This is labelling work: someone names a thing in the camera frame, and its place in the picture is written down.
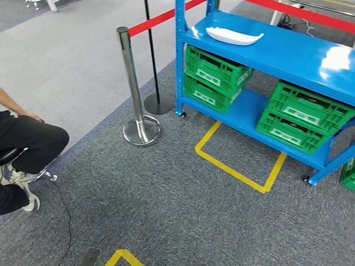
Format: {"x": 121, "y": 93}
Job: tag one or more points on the blue metal shelf rack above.
{"x": 277, "y": 51}

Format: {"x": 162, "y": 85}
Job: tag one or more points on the thin black stanchion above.
{"x": 158, "y": 103}

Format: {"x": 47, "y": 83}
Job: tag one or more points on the chrome stanchion with round base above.
{"x": 133, "y": 84}

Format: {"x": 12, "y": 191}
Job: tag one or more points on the neat yellow floor tape outline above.
{"x": 236, "y": 172}

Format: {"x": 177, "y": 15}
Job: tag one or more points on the red barrier belt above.
{"x": 155, "y": 22}
{"x": 305, "y": 14}

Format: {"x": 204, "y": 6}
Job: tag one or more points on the white curved plastic panel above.
{"x": 233, "y": 36}

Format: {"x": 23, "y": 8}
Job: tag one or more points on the crinkled yellow floor tape outline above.
{"x": 121, "y": 254}

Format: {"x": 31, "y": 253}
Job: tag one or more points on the black stool with chrome base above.
{"x": 52, "y": 178}

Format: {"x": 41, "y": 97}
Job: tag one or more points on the white desk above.
{"x": 276, "y": 17}

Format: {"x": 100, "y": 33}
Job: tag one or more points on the black power adapter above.
{"x": 285, "y": 24}

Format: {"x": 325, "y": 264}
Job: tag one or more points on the person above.
{"x": 33, "y": 143}

